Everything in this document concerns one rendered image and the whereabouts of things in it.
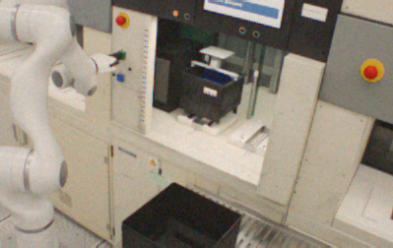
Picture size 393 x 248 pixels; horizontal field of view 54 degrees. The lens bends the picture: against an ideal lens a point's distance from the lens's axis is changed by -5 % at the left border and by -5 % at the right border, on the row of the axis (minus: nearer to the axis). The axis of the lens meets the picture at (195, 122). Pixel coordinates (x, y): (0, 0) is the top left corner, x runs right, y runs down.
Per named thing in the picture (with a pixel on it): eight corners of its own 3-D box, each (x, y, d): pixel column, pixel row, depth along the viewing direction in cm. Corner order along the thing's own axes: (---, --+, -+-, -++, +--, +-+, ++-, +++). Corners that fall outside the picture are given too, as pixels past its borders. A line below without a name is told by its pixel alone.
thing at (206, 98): (174, 114, 190) (180, 49, 175) (198, 100, 205) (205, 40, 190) (221, 132, 179) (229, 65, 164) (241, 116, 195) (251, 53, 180)
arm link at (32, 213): (47, 235, 110) (38, 166, 98) (-16, 228, 109) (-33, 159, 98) (59, 207, 120) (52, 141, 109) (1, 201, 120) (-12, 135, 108)
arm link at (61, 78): (95, 67, 147) (78, 53, 149) (68, 77, 137) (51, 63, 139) (91, 85, 152) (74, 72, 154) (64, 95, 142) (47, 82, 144)
